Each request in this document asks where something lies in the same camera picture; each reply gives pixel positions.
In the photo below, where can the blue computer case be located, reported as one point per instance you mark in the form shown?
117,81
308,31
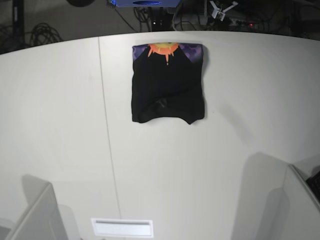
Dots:
145,3

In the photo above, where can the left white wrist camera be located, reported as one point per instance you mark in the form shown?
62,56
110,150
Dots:
218,15

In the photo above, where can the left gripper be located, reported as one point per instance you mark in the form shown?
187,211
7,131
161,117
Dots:
219,10

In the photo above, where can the right white partition panel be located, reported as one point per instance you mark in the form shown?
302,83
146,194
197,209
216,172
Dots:
292,212

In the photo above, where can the left white partition panel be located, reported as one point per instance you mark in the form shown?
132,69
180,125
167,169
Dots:
43,218

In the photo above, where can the white partition panel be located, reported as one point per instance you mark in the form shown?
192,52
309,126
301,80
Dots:
292,212
43,218

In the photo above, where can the black T-shirt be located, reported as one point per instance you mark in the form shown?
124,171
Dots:
167,82

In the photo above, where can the black keyboard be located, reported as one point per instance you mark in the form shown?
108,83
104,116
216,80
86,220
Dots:
314,184

